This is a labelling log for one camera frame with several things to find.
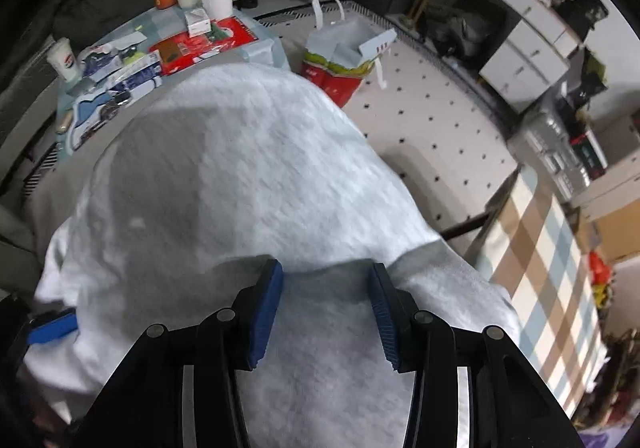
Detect white red paper shopping bag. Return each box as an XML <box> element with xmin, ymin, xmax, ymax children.
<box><xmin>300</xmin><ymin>0</ymin><xmax>398</xmax><ymax>109</ymax></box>

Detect small cardboard box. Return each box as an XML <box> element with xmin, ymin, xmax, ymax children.
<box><xmin>595</xmin><ymin>213</ymin><xmax>640</xmax><ymax>261</ymax></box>

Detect small white box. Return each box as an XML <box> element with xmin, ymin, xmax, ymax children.
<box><xmin>184</xmin><ymin>8</ymin><xmax>213</xmax><ymax>38</ymax></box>

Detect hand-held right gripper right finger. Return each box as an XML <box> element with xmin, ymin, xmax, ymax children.
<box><xmin>367</xmin><ymin>262</ymin><xmax>586</xmax><ymax>448</ymax></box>

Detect black box with red print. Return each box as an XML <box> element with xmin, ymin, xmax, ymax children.
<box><xmin>570</xmin><ymin>125</ymin><xmax>610</xmax><ymax>181</ymax></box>

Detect low table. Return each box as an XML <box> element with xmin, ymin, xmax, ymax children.
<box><xmin>47</xmin><ymin>6</ymin><xmax>291</xmax><ymax>159</ymax></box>

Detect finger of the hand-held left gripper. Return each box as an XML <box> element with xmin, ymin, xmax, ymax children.
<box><xmin>26</xmin><ymin>307</ymin><xmax>80</xmax><ymax>346</ymax></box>

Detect black wrapped flower bouquet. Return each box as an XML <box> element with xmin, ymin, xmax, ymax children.
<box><xmin>575</xmin><ymin>48</ymin><xmax>608</xmax><ymax>114</ymax></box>

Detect black duffel bag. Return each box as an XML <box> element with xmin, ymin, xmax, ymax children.
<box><xmin>430</xmin><ymin>11</ymin><xmax>481</xmax><ymax>62</ymax></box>

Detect checked brown blue blanket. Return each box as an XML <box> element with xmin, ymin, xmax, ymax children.
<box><xmin>470</xmin><ymin>168</ymin><xmax>608</xmax><ymax>421</ymax></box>

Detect white cup with logo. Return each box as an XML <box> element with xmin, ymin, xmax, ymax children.
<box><xmin>46</xmin><ymin>38</ymin><xmax>84</xmax><ymax>82</ymax></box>

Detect flat red box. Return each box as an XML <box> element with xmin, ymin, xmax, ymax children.
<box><xmin>149</xmin><ymin>17</ymin><xmax>260</xmax><ymax>75</ymax></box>

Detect black printed bag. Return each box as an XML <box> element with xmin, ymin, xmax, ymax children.
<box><xmin>555</xmin><ymin>0</ymin><xmax>611</xmax><ymax>42</ymax></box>

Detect clear plastic storage box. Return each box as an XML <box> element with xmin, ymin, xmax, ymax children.
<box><xmin>507</xmin><ymin>108</ymin><xmax>591</xmax><ymax>201</ymax></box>

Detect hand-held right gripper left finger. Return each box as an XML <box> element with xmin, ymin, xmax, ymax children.
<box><xmin>70</xmin><ymin>255</ymin><xmax>285</xmax><ymax>448</ymax></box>

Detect blue white carton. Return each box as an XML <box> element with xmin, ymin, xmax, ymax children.
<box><xmin>107</xmin><ymin>63</ymin><xmax>165</xmax><ymax>104</ymax></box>

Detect light grey hoodie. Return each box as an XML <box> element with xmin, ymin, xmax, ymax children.
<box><xmin>22</xmin><ymin>62</ymin><xmax>521</xmax><ymax>448</ymax></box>

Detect red plastic bag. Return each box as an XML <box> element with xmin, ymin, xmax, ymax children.
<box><xmin>587</xmin><ymin>251</ymin><xmax>613</xmax><ymax>286</ymax></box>

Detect white drawer desk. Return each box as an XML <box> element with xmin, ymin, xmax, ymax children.
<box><xmin>427</xmin><ymin>0</ymin><xmax>586</xmax><ymax>114</ymax></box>

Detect scattered slippers and shoes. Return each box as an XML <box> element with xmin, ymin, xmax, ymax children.
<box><xmin>592</xmin><ymin>278</ymin><xmax>640</xmax><ymax>424</ymax></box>

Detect white dotted rug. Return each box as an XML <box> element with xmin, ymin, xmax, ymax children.
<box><xmin>255</xmin><ymin>0</ymin><xmax>523</xmax><ymax>239</ymax></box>

